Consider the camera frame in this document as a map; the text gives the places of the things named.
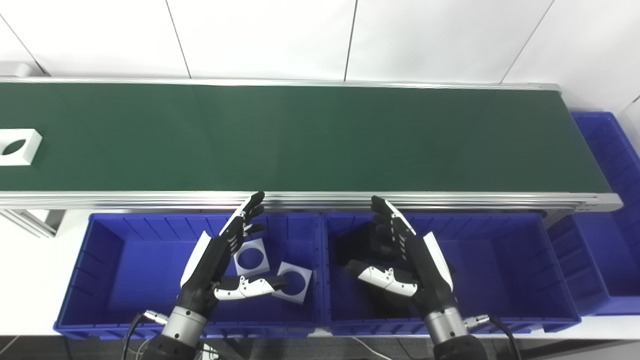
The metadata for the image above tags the thin white cable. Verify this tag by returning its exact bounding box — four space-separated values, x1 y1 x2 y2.
350 336 382 360

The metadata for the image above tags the green conveyor belt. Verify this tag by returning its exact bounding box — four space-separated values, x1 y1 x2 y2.
0 76 624 214
0 82 612 194

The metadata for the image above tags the black block part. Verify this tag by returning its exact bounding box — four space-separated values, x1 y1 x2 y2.
332 231 401 281

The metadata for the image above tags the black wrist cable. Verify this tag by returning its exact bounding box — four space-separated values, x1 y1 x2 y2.
464 314 522 360
122 310 169 360

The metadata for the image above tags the aluminium conveyor leg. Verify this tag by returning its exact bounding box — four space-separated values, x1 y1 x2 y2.
0 209 66 238

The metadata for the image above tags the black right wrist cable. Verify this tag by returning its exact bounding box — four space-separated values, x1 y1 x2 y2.
464 314 522 360

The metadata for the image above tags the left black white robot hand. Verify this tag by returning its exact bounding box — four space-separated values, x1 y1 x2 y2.
176 191 289 317

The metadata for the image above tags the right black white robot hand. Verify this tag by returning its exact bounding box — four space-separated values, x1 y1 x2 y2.
344 196 458 317

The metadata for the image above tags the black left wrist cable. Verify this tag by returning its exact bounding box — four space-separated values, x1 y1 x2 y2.
122 310 169 360

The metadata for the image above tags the blue plastic bin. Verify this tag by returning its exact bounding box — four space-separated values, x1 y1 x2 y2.
547 111 640 317
54 212 328 341
322 211 582 336

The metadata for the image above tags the white square part round hole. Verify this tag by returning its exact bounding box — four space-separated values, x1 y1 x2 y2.
271 261 313 305
0 128 43 167
234 238 271 277

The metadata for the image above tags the grey conveyor motor box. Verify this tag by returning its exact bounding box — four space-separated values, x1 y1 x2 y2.
0 62 32 77

